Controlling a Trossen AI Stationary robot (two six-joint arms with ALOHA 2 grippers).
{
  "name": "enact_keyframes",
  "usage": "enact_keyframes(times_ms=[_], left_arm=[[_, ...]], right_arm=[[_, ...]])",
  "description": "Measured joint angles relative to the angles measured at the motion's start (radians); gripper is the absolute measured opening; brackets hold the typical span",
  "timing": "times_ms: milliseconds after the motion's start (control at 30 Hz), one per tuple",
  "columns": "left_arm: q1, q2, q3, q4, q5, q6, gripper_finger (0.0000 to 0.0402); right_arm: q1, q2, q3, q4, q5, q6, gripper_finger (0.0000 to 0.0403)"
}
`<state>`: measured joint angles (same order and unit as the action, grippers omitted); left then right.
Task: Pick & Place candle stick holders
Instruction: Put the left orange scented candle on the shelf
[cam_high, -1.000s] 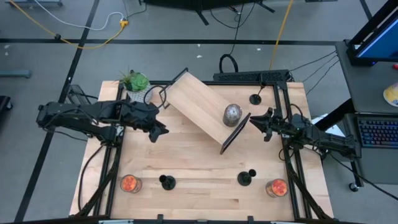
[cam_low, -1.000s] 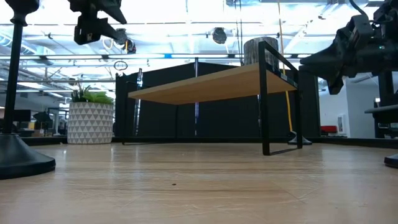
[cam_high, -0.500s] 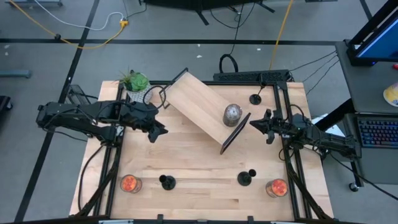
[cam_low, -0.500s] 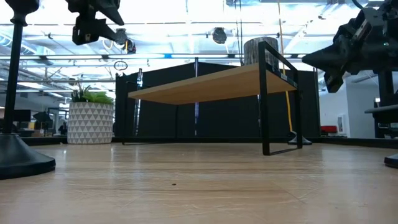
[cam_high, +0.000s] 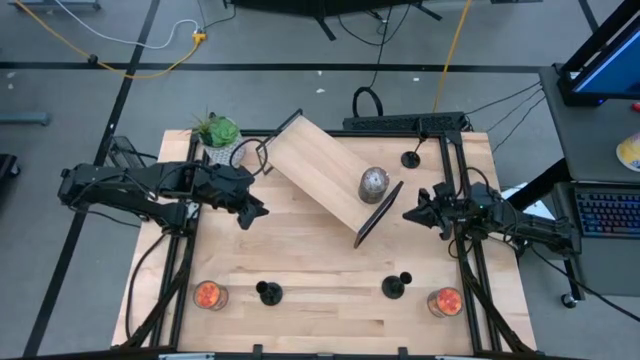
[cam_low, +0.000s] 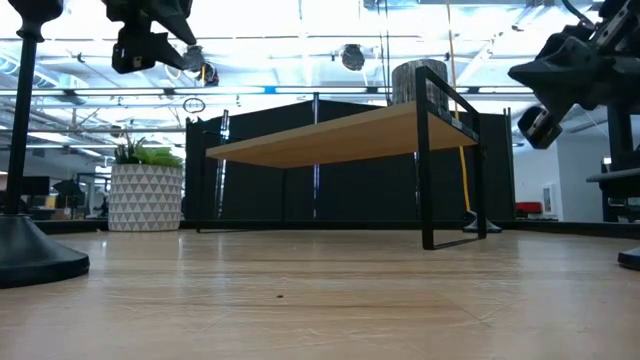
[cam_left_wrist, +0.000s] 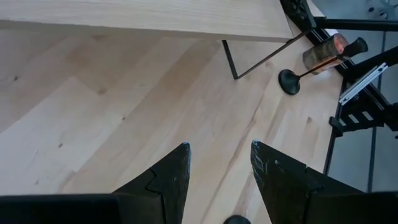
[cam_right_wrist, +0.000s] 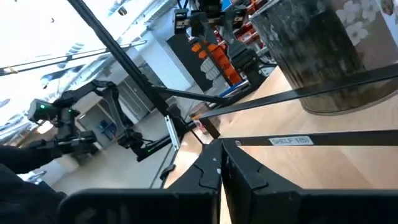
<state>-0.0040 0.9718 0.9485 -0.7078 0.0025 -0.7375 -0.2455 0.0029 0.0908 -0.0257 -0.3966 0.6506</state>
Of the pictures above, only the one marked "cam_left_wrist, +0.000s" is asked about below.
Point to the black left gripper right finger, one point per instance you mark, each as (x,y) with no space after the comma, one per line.
(280,186)

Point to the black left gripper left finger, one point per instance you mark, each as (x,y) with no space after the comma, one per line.
(171,186)

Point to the black candle stick holder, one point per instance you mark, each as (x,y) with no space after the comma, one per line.
(237,220)
(289,82)

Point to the silver metal bracket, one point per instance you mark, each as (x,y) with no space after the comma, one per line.
(363,83)

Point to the wooden shelf riser black frame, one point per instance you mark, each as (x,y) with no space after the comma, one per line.
(155,15)

